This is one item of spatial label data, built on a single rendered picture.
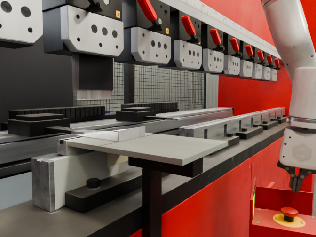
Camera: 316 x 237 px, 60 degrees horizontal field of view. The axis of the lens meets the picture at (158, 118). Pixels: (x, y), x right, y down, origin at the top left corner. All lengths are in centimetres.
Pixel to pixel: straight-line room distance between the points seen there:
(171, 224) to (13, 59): 77
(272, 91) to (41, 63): 201
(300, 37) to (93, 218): 65
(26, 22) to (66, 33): 8
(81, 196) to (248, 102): 229
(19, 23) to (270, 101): 235
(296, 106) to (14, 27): 66
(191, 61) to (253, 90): 179
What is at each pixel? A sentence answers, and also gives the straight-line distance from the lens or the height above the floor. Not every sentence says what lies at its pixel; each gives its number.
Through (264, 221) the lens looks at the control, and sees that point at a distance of 77.
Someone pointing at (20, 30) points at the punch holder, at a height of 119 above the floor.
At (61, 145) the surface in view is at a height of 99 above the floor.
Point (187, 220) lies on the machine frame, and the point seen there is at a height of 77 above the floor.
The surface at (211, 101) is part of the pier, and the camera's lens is 430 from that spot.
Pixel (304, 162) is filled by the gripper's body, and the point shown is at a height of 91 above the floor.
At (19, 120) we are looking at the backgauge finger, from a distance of 81.
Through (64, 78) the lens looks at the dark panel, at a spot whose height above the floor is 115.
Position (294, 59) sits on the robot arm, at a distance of 87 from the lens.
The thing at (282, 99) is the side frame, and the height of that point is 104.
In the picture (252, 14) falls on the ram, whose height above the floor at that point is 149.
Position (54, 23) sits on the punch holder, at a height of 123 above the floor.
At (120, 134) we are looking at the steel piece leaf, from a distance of 54.
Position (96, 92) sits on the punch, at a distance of 64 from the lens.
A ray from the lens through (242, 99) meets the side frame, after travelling 271.
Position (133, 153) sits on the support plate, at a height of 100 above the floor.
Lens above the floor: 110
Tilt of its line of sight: 5 degrees down
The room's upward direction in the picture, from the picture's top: straight up
